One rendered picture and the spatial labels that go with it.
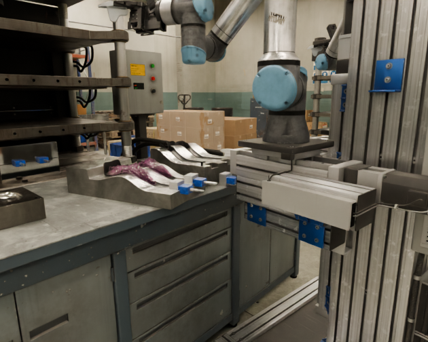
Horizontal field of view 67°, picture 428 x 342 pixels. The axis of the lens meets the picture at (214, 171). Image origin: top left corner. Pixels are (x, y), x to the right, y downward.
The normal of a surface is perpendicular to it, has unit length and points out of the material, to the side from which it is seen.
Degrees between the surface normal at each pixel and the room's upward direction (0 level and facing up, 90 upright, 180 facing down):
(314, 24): 90
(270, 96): 98
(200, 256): 90
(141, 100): 90
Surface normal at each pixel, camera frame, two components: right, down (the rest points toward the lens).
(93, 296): 0.73, 0.15
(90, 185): -0.44, 0.21
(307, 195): -0.76, 0.15
